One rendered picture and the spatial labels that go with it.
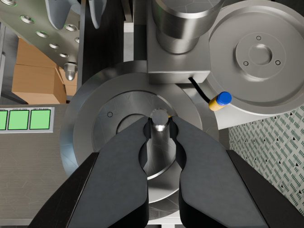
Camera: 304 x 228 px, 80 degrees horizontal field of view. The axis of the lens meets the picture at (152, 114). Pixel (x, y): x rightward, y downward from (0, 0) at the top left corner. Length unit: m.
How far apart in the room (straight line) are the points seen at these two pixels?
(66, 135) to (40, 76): 2.07
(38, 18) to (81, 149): 0.30
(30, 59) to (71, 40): 1.89
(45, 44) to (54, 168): 0.31
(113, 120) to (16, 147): 0.49
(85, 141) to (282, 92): 0.19
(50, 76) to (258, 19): 2.12
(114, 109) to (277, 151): 0.22
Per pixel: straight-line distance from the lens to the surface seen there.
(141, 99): 0.15
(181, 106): 0.17
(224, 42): 0.21
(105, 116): 0.16
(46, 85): 2.21
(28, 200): 0.61
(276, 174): 0.31
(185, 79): 0.16
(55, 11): 0.22
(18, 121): 0.62
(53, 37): 0.47
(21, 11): 0.42
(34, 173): 0.60
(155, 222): 0.53
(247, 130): 0.36
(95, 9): 0.20
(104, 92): 0.17
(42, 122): 0.58
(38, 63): 2.31
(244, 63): 0.20
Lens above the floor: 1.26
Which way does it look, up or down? 10 degrees down
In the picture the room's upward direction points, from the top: 179 degrees clockwise
